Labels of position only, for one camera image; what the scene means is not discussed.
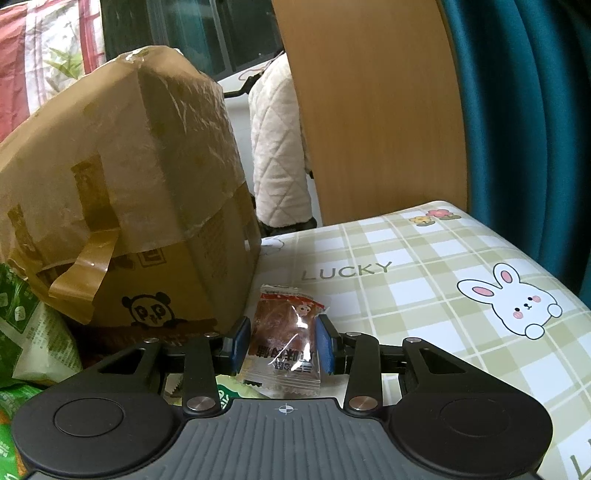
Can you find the wooden chair back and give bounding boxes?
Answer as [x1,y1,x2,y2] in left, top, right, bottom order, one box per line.
[271,0,470,228]

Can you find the pale green snack bag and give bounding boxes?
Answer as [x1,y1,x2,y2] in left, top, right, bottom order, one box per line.
[0,263,84,387]

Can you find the small green snack packet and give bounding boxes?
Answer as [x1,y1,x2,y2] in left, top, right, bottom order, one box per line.
[216,372,273,400]

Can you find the taped cardboard box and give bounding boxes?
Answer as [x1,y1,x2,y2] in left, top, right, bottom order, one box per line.
[0,45,262,344]

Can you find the brown clear-wrapped snack packet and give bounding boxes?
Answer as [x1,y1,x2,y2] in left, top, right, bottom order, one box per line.
[240,284,328,398]

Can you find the dark glass window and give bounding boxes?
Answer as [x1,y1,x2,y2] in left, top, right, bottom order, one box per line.
[100,0,288,80]

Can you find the black bike handlebar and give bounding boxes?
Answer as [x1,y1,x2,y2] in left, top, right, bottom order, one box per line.
[222,73,260,99]

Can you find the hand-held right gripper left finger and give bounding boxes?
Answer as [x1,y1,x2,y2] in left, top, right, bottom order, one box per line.
[97,316,253,416]

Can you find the white quilted cover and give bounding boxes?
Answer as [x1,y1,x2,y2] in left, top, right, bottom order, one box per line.
[248,52,317,228]

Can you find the bright green snack bag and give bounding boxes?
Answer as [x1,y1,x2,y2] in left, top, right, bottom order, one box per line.
[0,385,44,480]

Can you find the red printed cloth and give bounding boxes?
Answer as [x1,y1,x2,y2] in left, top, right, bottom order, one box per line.
[0,0,110,144]

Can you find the teal curtain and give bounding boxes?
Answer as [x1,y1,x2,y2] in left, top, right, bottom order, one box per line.
[438,0,591,315]

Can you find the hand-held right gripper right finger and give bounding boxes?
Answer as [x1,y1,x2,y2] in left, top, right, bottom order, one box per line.
[315,314,470,416]

